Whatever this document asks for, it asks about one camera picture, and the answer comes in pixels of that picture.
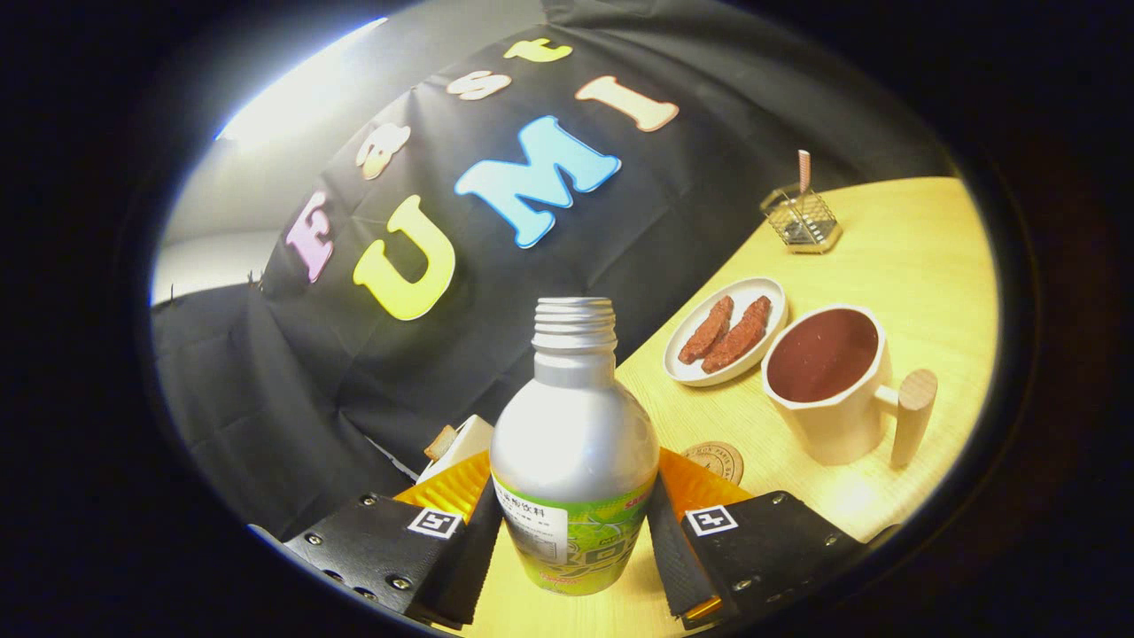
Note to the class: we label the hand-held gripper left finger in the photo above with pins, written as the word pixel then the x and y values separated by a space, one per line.
pixel 469 567

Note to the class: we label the white oval plate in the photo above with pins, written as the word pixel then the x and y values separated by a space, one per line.
pixel 709 377

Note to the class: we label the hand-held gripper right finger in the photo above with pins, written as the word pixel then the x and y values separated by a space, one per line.
pixel 678 558

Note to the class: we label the brown sausage piece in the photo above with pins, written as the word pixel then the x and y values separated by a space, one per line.
pixel 706 330
pixel 737 337

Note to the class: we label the silver bottle green label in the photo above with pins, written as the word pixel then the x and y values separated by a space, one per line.
pixel 571 425

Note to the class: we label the pink striped straw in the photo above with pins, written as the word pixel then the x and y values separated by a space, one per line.
pixel 803 168

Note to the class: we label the round cork coaster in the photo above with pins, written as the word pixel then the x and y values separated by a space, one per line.
pixel 722 461

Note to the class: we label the small tan block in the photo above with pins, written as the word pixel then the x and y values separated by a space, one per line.
pixel 440 441

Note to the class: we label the wooden table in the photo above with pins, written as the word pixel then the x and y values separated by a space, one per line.
pixel 912 266

